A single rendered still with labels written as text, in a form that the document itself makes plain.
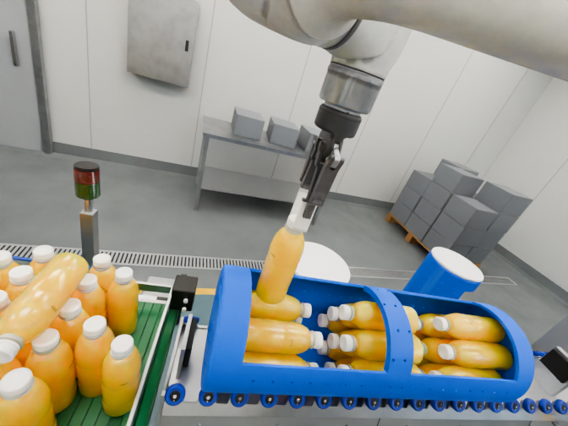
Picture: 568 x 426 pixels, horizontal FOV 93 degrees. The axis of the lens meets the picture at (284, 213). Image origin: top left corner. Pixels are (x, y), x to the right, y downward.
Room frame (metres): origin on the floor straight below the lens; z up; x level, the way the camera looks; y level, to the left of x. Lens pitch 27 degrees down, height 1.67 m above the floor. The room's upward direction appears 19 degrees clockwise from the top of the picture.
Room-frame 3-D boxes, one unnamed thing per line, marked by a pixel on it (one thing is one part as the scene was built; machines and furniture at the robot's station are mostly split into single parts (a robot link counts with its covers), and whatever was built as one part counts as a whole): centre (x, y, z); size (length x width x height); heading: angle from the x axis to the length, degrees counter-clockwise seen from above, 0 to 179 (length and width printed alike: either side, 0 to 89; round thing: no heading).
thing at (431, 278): (1.35, -1.00, 0.59); 0.28 x 0.28 x 0.88
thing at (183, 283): (0.61, 0.22, 0.95); 0.10 x 0.07 x 0.10; 16
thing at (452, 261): (1.35, -1.00, 1.03); 0.28 x 0.28 x 0.01
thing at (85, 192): (0.67, 0.59, 1.18); 0.06 x 0.06 x 0.05
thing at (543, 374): (0.79, -1.16, 1.00); 0.10 x 0.04 x 0.15; 16
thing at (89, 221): (0.67, 0.59, 0.55); 0.04 x 0.04 x 1.10; 16
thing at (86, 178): (0.67, 0.59, 1.23); 0.06 x 0.06 x 0.04
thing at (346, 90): (0.49, -0.03, 1.67); 0.09 x 0.09 x 0.06
